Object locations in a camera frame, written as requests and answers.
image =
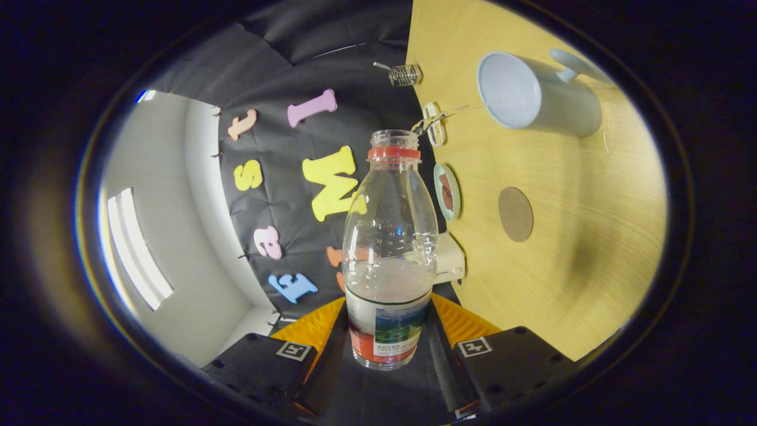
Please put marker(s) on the metal spoon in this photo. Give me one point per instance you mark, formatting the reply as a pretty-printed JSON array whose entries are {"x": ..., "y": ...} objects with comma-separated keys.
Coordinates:
[{"x": 381, "y": 65}]

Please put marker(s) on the pale green plate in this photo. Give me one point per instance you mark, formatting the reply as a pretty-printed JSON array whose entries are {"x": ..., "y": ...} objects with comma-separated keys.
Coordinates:
[{"x": 437, "y": 183}]

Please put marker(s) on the large ceiling light panel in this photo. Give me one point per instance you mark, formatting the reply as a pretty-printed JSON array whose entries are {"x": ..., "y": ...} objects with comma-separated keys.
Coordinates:
[{"x": 139, "y": 248}]

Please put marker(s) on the white divided snack tray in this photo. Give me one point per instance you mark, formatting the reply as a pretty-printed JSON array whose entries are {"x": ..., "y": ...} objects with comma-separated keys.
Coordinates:
[{"x": 434, "y": 127}]

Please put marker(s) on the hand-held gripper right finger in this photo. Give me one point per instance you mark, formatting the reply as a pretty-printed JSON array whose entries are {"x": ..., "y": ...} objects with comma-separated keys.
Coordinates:
[{"x": 514, "y": 361}]

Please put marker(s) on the white toaster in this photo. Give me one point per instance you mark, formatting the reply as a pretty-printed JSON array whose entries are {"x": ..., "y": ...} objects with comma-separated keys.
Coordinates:
[{"x": 452, "y": 260}]

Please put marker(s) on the wooden table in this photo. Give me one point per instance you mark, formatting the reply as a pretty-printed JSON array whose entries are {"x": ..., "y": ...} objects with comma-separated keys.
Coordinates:
[{"x": 591, "y": 236}]

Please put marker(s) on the clear plastic juice bottle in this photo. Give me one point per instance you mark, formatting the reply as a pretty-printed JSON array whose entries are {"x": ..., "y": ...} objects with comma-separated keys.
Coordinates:
[{"x": 387, "y": 284}]

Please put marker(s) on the brown food piece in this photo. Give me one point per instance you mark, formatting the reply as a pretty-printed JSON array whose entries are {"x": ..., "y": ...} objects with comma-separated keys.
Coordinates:
[{"x": 447, "y": 192}]

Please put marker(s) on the small ceiling light panel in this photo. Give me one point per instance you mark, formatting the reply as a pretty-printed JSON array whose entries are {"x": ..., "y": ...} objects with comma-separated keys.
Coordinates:
[{"x": 145, "y": 96}]

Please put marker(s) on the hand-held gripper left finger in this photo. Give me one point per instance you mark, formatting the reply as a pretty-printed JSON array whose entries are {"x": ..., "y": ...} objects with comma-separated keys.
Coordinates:
[{"x": 260, "y": 364}]

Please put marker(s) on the black backdrop cloth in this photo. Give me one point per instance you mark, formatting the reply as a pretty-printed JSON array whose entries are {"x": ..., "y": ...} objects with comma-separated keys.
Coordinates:
[{"x": 278, "y": 130}]

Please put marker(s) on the round brown coaster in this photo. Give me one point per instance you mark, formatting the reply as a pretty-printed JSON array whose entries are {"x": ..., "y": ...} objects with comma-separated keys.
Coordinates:
[{"x": 516, "y": 214}]

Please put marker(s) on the white cup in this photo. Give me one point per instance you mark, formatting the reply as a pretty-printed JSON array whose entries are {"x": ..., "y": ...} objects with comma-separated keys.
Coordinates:
[{"x": 562, "y": 106}]

